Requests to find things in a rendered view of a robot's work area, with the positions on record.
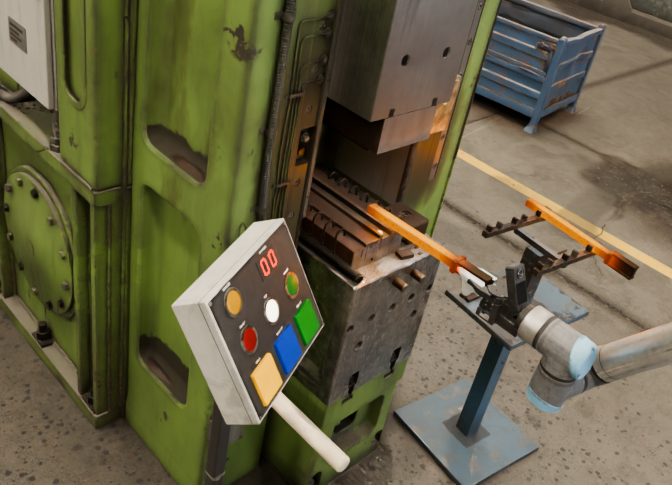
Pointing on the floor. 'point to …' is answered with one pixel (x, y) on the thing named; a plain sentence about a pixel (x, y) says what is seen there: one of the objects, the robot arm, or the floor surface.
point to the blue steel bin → (537, 59)
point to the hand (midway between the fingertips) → (464, 267)
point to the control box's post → (218, 443)
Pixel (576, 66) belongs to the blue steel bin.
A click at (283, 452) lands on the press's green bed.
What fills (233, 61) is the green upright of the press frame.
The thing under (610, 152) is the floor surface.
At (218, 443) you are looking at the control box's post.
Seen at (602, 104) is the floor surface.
